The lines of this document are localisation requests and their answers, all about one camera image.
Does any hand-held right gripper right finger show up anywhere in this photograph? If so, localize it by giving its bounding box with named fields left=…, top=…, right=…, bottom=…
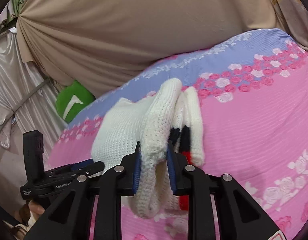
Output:
left=166, top=140, right=282, bottom=240

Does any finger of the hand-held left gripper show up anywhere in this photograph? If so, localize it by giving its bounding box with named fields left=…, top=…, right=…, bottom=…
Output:
left=69, top=161, right=105, bottom=178
left=46, top=159, right=94, bottom=174

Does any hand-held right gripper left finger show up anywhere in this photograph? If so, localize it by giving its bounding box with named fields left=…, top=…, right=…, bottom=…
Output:
left=24, top=141, right=142, bottom=240

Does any white red black knit sweater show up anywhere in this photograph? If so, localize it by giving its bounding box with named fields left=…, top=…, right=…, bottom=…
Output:
left=91, top=78, right=206, bottom=219

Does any person's left hand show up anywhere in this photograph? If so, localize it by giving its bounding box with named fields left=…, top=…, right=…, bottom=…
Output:
left=27, top=200, right=46, bottom=217

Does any green plush pillow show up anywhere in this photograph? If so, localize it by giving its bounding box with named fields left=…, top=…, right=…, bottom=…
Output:
left=56, top=80, right=96, bottom=124

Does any silver satin curtain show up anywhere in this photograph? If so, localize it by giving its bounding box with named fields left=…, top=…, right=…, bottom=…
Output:
left=0, top=30, right=68, bottom=155

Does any pink floral bed sheet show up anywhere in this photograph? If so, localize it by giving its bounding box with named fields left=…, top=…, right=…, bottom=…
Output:
left=45, top=28, right=308, bottom=240

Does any beige curtain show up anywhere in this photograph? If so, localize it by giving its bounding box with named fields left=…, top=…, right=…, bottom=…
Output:
left=16, top=0, right=308, bottom=98

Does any pale floral hanging cloth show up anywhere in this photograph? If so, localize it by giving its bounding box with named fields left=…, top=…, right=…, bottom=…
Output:
left=266, top=0, right=308, bottom=53

